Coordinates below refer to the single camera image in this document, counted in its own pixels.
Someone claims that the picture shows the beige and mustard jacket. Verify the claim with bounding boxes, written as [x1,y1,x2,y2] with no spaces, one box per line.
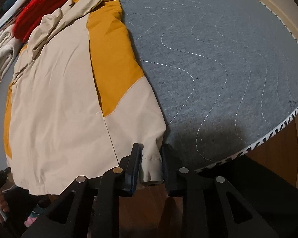
[4,0,166,195]

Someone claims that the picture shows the cream folded blanket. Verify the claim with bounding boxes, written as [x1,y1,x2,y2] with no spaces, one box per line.
[0,24,23,79]

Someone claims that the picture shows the grey quilted mattress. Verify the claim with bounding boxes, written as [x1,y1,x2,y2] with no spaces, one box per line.
[0,0,298,173]

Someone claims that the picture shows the white folded bedding stack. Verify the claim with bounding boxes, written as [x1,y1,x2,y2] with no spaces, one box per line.
[0,0,53,40]

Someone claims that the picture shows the red folded blanket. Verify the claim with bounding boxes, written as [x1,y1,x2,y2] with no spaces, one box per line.
[13,0,68,43]

